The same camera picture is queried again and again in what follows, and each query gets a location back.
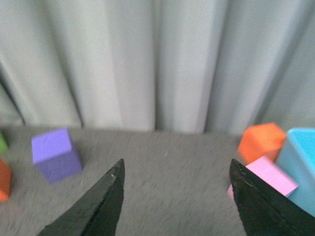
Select pink foam cube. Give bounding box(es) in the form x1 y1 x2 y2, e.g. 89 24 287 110
226 154 299 202

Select orange foam cube right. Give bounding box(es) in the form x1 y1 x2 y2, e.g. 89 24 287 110
237 122 286 164

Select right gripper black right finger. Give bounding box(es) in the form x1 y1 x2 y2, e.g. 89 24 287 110
229 159 315 236

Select green foam cube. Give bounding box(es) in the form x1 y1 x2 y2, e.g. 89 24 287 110
0 132 9 153

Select orange foam cube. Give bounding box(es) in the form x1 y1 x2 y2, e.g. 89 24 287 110
237 122 286 164
0 159 11 202

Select light blue plastic bin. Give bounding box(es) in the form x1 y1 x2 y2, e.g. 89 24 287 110
276 128 315 216

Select purple foam cube rear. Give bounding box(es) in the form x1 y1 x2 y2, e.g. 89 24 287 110
31 127 83 183

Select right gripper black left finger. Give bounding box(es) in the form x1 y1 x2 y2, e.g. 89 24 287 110
39 159 125 236

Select orange foam cube left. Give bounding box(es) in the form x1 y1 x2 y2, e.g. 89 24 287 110
0 159 11 202

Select grey pleated curtain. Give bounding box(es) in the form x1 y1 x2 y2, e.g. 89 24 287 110
0 0 315 134

